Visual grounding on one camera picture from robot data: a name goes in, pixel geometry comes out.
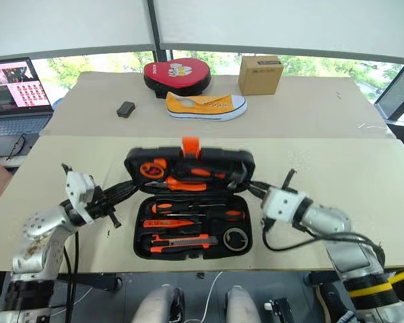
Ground orange black grip tool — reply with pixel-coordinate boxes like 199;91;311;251
174;164;226;181

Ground grey rounded robot leg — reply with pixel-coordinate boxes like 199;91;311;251
226;285;262;323
133;285;184;323

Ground steel claw hammer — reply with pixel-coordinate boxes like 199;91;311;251
227;161;248;189

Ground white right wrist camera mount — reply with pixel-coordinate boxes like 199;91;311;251
261;186;310;225

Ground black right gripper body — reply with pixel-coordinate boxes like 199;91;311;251
257;187;273;207

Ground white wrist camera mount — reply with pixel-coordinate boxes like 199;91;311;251
65;171;97;225
261;186;310;225

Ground black eyeglasses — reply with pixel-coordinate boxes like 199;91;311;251
6;133;33;161

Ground black electrical tape roll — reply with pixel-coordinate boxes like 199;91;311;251
222;227;250;252

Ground orange black utility knife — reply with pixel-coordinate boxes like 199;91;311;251
149;234;219;254

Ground orange black tape measure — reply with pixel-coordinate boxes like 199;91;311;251
139;157;168;179

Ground thin white cable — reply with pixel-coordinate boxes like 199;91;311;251
191;271;224;323

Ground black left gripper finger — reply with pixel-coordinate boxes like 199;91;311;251
104;185;146;207
100;180;139;200

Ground dark window pillar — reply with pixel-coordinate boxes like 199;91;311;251
147;0;174;61

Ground orange handle pliers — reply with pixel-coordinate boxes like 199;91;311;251
145;175;208;192

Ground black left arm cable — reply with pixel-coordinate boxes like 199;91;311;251
60;163;81;323

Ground grey laptop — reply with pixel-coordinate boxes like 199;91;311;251
0;57;55;139

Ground small black box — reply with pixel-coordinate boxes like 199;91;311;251
116;100;136;118

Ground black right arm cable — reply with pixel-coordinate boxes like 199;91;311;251
261;168;389;271

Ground orange plastic block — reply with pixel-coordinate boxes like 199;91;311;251
181;136;202;159

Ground dark monitor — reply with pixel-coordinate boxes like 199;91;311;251
373;65;404;120

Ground wide white roller blind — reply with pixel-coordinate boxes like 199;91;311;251
153;0;404;67

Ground brown cardboard box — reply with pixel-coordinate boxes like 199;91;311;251
238;55;285;96

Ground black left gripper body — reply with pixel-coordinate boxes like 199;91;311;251
86;188;123;229

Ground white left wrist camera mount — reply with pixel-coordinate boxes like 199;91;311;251
65;171;97;225

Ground red boxing pad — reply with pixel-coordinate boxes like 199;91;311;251
143;57;212;99

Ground orange black handle screwdriver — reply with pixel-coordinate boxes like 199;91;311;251
164;208;247;220
150;201;228;214

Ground black tool case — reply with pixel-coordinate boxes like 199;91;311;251
123;146;257;260

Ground yellow canvas sneaker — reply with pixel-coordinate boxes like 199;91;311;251
164;92;248;122

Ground black floor device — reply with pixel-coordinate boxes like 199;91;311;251
264;297;294;323

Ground black table frame foot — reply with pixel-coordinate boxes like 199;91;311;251
59;272;122;292
304;271;338;287

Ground orange voltage tester pen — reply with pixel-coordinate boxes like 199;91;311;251
143;218;195;228

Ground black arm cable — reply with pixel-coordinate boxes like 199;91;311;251
261;168;389;271
60;163;81;323

